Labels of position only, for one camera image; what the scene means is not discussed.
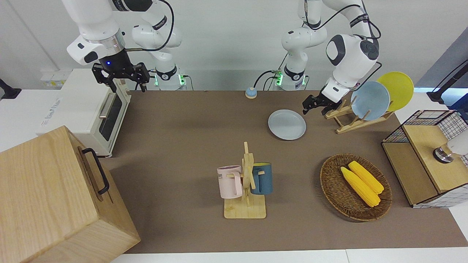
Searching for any white toaster oven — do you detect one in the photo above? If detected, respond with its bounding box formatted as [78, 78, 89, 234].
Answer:
[39, 68, 132, 159]

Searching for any black camera stand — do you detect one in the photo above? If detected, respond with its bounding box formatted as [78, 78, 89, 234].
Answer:
[426, 60, 468, 111]
[0, 78, 22, 100]

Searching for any brown table mat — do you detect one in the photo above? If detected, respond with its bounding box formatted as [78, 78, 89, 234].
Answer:
[98, 90, 468, 254]

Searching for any brown wicker basket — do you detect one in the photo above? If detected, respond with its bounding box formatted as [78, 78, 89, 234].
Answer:
[320, 153, 393, 222]

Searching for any dark blue mug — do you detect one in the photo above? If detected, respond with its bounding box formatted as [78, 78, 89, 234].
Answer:
[251, 163, 273, 195]

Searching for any wooden mug tree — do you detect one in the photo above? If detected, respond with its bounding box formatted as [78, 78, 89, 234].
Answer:
[224, 141, 267, 220]

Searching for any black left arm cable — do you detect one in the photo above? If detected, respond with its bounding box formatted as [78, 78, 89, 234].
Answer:
[303, 0, 383, 41]

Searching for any pink mug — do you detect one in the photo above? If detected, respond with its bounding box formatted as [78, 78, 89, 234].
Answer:
[217, 165, 244, 200]

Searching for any wooden plate rack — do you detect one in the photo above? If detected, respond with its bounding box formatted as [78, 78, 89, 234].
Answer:
[325, 96, 396, 134]

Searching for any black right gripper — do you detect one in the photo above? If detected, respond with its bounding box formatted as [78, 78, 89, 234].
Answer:
[91, 61, 151, 93]

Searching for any black cabinet handle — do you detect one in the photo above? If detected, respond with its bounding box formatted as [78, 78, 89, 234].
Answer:
[81, 148, 110, 195]

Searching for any light blue plate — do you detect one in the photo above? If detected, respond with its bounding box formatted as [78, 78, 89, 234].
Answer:
[350, 81, 391, 121]

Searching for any yellow plate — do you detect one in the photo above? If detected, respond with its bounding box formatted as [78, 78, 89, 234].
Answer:
[377, 71, 415, 112]

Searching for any gray plate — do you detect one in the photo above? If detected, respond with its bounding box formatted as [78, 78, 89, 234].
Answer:
[268, 109, 307, 141]

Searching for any yellow corn cob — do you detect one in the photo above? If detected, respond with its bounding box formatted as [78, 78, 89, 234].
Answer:
[340, 167, 381, 208]
[348, 160, 385, 195]

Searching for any white device with metal ring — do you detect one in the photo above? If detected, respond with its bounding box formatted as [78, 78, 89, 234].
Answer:
[433, 132, 468, 164]

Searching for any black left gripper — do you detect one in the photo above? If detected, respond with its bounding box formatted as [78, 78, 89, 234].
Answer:
[302, 92, 344, 116]

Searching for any black right arm gripper cable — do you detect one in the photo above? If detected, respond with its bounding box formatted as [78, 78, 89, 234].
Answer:
[124, 0, 175, 52]

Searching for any wire and wood shelf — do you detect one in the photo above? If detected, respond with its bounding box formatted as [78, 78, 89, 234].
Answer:
[381, 110, 468, 209]

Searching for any wooden cabinet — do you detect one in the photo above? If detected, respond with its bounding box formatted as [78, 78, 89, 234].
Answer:
[0, 126, 141, 263]

